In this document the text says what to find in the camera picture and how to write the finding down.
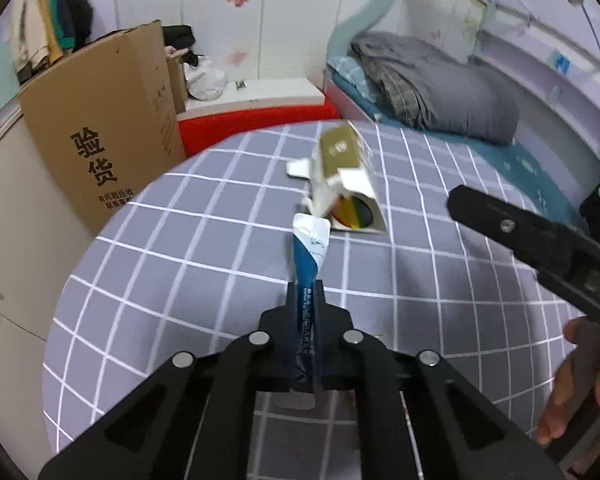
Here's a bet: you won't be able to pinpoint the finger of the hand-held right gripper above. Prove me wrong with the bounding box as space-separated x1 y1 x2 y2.
446 184 600 321

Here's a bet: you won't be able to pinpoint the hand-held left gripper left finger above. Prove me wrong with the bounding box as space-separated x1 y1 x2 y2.
39 280 306 480

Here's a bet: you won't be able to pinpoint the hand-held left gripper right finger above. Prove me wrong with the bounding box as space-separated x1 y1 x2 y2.
312 280 565 480

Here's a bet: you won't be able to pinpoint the blue and white packet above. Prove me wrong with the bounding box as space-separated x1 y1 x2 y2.
291 212 331 386

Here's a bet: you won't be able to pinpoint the olive and white box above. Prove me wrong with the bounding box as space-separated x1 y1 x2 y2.
285 121 388 236

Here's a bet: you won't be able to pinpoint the person's right hand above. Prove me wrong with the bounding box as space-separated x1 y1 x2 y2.
537 317 600 448

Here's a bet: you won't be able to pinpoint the grey plaid bedsheet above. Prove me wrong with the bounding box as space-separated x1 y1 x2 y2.
41 120 588 480

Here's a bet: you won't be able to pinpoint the lavender bedside shelf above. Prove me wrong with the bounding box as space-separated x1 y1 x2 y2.
405 0 600 171

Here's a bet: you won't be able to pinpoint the grey quilt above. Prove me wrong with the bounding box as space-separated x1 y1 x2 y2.
350 30 521 147

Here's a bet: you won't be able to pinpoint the red bench with white top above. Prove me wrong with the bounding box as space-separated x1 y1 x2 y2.
176 79 341 158

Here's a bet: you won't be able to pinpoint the white plastic bag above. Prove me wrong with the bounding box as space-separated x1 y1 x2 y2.
184 55 227 102

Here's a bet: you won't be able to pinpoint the tall brown cardboard box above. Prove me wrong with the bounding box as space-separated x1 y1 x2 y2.
17 20 188 236

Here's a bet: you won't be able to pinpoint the teal bed headboard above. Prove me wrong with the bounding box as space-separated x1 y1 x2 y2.
325 0 411 61

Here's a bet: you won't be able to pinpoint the white cabinet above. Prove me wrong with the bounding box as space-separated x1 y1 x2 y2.
0 105 101 466

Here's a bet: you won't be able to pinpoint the black cloth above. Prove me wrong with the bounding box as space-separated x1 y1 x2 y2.
161 25 196 58

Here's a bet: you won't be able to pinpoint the hanging clothes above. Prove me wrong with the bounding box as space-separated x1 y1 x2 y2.
15 0 93 86

